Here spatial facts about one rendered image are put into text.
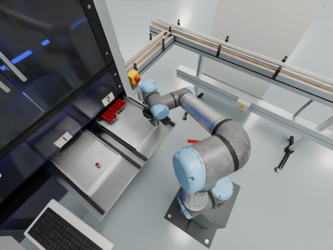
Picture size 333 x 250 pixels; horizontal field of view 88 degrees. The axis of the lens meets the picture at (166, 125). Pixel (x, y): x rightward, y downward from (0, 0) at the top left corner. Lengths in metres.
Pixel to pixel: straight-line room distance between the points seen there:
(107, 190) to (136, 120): 0.46
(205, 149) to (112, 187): 0.69
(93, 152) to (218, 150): 0.84
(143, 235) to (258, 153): 1.45
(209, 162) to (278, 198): 1.71
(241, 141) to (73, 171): 0.93
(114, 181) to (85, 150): 0.28
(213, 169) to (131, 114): 0.85
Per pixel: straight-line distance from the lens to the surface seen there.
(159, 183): 1.90
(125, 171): 1.04
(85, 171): 1.12
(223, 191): 0.87
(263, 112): 1.85
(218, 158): 0.46
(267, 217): 2.04
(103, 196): 1.04
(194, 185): 0.45
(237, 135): 0.50
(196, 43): 1.65
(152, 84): 0.81
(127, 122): 1.18
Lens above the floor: 1.84
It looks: 59 degrees down
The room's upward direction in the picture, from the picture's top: 4 degrees counter-clockwise
